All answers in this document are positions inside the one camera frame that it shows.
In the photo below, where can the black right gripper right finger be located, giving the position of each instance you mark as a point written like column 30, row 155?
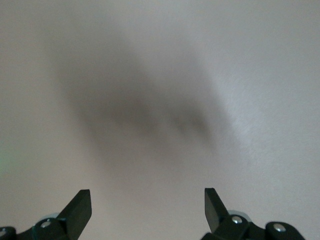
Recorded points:
column 215, row 212

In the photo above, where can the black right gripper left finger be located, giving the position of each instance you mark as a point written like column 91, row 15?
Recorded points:
column 77, row 212

